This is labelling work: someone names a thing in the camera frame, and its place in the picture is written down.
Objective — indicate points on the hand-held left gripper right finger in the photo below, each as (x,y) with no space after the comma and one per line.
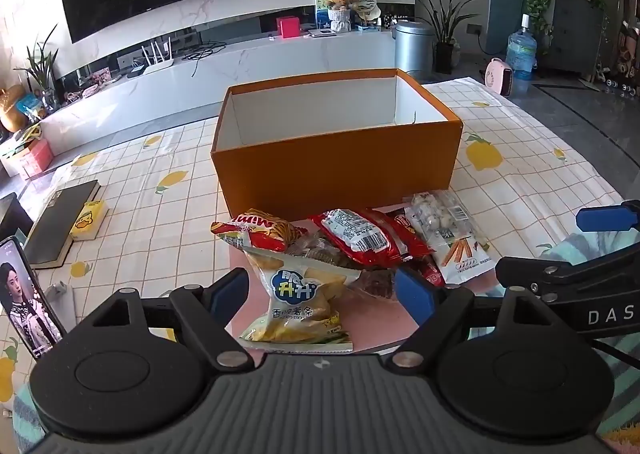
(415,295)

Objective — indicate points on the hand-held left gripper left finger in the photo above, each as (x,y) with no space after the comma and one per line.
(227,291)

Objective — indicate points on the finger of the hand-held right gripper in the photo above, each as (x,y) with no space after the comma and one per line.
(520,268)
(602,218)

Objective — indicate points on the small red snack packet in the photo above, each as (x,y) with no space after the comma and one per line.
(432,271)

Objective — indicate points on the clear brown snack packet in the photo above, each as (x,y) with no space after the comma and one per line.
(375,281)
(320,254)

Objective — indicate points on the white potato stick packet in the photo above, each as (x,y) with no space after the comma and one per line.
(462,256)

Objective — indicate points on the yellow potato chip bag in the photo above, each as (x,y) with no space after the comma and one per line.
(295,299)

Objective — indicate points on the red yellow snack packet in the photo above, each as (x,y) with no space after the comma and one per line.
(260,230)

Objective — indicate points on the clear packet of white balls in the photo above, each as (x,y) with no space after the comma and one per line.
(440,214)

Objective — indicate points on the orange cardboard box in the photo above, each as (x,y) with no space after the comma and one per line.
(325,169)

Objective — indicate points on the pink placemat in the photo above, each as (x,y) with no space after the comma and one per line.
(380,319)

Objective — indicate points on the teal striped clothing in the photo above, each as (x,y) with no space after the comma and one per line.
(622,429)

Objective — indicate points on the yellow duck box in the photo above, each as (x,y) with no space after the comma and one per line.
(90,220)

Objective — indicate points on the white phone stand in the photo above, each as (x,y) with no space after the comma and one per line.
(57,288)

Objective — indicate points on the pink heater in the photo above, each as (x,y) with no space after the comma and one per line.
(500,76)

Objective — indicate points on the black book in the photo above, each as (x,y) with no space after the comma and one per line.
(60,224)

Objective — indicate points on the blue water jug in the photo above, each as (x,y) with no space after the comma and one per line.
(521,54)

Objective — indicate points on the grey cabinet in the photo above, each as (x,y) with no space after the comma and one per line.
(570,34)

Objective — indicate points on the smartphone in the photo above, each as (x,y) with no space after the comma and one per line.
(30,294)

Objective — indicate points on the black device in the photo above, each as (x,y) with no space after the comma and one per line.
(12,216)

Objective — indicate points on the white marble media console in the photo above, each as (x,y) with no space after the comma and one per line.
(250,64)

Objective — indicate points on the pink storage box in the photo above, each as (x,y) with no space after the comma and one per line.
(35,156)

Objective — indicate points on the white router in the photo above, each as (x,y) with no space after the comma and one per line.
(157,65)

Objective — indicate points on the silver trash can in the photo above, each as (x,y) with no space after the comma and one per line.
(414,49)

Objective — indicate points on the long leaf potted plant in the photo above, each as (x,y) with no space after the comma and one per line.
(444,29)

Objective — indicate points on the small potted plant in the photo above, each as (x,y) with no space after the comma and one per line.
(42,69)

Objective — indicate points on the teddy bear in white basket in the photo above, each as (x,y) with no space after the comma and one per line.
(341,9)

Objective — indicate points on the blue picture card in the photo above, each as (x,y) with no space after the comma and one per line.
(321,9)

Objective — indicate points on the round paper fan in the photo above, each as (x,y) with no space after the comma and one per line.
(364,1)

